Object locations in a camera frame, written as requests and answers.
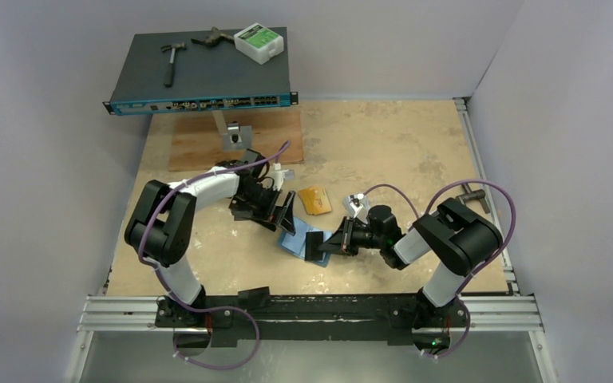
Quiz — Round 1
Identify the white green plastic box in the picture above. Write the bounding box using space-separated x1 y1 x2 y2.
233 22 287 65

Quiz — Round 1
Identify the black block on base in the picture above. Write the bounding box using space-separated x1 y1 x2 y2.
237 286 271 310

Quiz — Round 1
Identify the black handled hammer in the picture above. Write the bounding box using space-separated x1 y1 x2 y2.
160 42 187 88

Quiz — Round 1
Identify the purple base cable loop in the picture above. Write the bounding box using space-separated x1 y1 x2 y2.
172 306 262 371

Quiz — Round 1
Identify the blue network switch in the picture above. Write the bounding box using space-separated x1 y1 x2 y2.
103 30 299 116

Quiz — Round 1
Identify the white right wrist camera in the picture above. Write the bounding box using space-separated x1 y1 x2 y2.
350 194 371 220

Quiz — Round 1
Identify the black credit card stack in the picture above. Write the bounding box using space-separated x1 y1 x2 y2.
229 201 255 221

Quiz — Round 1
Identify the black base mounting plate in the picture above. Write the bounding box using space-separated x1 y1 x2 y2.
155 293 469 352

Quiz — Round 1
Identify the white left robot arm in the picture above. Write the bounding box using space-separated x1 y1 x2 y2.
124 149 296 326

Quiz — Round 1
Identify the grey metal pipe handle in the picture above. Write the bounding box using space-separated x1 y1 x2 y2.
456 184 492 214

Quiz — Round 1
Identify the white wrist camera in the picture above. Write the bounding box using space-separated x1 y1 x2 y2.
267 163 295 190
350 194 371 220

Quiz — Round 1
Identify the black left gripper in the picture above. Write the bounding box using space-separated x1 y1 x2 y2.
237 184 295 235

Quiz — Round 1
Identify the brown wooden board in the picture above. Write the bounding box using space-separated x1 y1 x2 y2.
168 109 304 172

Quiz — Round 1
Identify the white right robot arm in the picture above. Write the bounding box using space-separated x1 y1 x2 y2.
306 198 504 325

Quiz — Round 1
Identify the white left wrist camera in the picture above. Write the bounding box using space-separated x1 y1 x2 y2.
267 163 295 190

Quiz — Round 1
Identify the orange credit card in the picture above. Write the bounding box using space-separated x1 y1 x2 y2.
298 185 332 215

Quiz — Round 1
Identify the dark metal clamp tool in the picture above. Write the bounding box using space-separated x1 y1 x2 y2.
190 27 235 48

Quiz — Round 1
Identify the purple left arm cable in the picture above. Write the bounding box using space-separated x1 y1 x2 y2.
136 140 291 313

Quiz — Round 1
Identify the grey metal stand bracket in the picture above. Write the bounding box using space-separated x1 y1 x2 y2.
212 110 253 152

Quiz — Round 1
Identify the blue leather card holder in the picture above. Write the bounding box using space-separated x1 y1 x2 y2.
277 218 332 261

